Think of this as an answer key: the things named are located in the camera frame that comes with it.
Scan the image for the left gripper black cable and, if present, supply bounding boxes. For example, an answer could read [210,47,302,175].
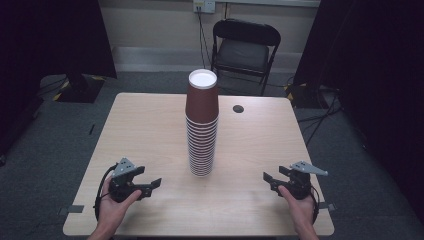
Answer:
[93,163,120,222]

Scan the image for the black folding chair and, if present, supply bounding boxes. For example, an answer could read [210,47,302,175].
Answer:
[210,18,282,97]

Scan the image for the black stand base plate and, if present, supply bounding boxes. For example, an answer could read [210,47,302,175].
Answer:
[52,73,106,104]

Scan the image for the person's right hand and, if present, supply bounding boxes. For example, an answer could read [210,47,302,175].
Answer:
[277,185,316,231]

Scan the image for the white wall socket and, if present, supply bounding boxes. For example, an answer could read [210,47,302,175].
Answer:
[192,0,217,15]

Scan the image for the black floor cables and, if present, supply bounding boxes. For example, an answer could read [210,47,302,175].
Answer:
[295,84,345,147]

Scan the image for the stack of brown paper cups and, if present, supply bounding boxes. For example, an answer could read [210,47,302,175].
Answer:
[185,114,219,178]

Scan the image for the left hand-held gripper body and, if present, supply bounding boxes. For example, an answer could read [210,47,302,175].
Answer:
[108,157,148,203]

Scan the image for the black curtain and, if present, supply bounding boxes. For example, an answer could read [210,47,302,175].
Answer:
[0,0,118,158]
[292,0,424,221]

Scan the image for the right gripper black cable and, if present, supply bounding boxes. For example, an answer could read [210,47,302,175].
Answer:
[308,184,321,225]

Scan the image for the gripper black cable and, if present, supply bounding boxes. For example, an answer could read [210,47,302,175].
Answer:
[308,184,321,225]
[93,163,120,222]

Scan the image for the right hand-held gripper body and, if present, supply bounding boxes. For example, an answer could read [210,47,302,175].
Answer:
[282,160,329,201]

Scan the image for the black wall socket cable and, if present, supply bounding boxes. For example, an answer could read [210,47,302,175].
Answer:
[196,6,213,70]

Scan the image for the person's left hand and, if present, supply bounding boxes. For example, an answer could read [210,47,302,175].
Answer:
[99,176,143,231]

